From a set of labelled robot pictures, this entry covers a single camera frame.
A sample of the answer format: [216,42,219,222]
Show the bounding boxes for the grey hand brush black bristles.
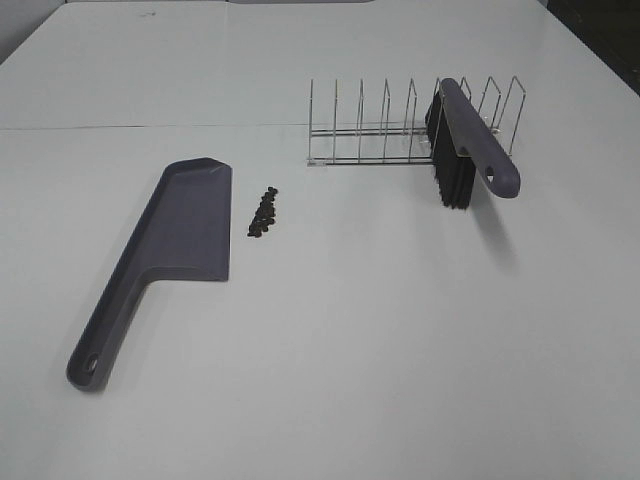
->
[425,78,521,209]

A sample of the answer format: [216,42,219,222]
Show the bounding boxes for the grey plastic dustpan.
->
[66,158,232,392]

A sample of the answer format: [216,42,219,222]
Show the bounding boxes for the pile of coffee beans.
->
[247,186,279,238]

